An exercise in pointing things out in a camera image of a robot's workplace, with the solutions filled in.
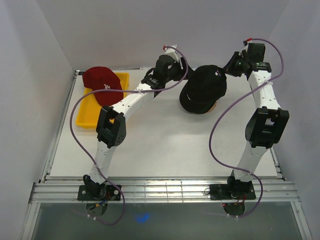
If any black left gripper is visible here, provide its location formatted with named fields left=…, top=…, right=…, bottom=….
left=163, top=57, right=195, bottom=83

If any black NY baseball cap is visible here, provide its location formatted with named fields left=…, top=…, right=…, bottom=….
left=179, top=65, right=227, bottom=115

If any red baseball cap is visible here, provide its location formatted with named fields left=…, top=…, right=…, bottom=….
left=82, top=66, right=124, bottom=107

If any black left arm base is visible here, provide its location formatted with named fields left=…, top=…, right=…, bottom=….
left=76, top=184, right=121, bottom=202

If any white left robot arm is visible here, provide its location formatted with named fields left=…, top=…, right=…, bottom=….
left=83, top=54, right=190, bottom=200

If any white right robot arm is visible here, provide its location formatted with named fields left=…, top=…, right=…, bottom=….
left=224, top=40, right=290, bottom=199

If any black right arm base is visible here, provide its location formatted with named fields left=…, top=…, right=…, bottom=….
left=204, top=184, right=256, bottom=200

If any wooden hat stand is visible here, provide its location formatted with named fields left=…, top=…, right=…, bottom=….
left=207, top=101, right=217, bottom=113

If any yellow plastic tray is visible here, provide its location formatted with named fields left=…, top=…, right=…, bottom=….
left=75, top=72, right=130, bottom=129

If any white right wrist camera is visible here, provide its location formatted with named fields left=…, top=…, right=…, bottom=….
left=240, top=37, right=253, bottom=58

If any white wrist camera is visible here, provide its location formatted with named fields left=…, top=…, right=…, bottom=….
left=163, top=44, right=180, bottom=62
left=240, top=37, right=253, bottom=58

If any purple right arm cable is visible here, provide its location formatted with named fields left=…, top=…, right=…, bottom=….
left=208, top=37, right=285, bottom=219

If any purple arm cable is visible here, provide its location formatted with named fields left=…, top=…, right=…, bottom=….
left=208, top=37, right=285, bottom=219
left=69, top=44, right=189, bottom=226

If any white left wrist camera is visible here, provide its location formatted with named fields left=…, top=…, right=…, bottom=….
left=163, top=44, right=180, bottom=62

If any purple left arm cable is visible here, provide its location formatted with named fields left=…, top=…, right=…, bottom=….
left=69, top=44, right=189, bottom=226

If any aluminium mounting rail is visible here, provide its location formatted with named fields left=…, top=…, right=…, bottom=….
left=29, top=177, right=300, bottom=204

